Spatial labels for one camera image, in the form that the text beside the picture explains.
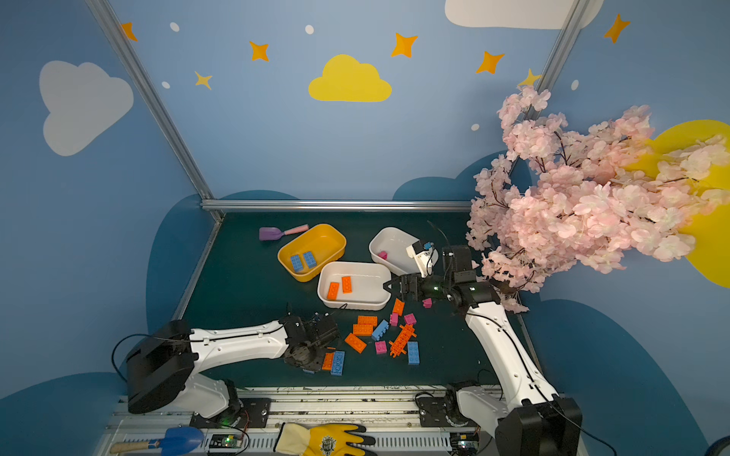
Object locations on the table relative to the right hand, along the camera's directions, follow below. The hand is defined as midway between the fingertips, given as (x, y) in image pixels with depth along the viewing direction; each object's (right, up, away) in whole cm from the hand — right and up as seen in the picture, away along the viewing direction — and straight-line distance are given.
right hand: (398, 281), depth 76 cm
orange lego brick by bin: (+2, -11, +20) cm, 23 cm away
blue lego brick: (-35, +3, +29) cm, 45 cm away
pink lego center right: (+6, -14, +15) cm, 21 cm away
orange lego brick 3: (-19, -23, +3) cm, 30 cm away
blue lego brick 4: (-4, -17, +12) cm, 22 cm away
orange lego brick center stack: (-9, -16, +14) cm, 24 cm away
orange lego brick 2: (-16, -5, +23) cm, 29 cm away
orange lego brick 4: (-12, -20, +11) cm, 26 cm away
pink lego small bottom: (-4, -21, +9) cm, 24 cm away
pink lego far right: (+12, -10, +19) cm, 24 cm away
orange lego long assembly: (+1, -21, +10) cm, 24 cm away
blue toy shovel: (-56, -39, -6) cm, 69 cm away
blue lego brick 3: (-17, -26, +8) cm, 32 cm away
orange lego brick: (-21, -7, +23) cm, 31 cm away
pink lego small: (-2, +6, +31) cm, 32 cm away
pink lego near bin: (0, -14, +14) cm, 20 cm away
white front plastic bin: (-12, -5, +26) cm, 29 cm away
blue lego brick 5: (+5, -23, +7) cm, 25 cm away
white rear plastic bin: (0, +9, +35) cm, 36 cm away
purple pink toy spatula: (-49, +14, +39) cm, 64 cm away
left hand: (-23, -24, +7) cm, 34 cm away
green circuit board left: (-45, -40, -5) cm, 60 cm away
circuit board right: (+17, -41, -4) cm, 45 cm away
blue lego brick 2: (-30, +4, +30) cm, 42 cm away
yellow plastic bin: (-25, +10, +36) cm, 44 cm away
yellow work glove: (-20, -38, -7) cm, 44 cm away
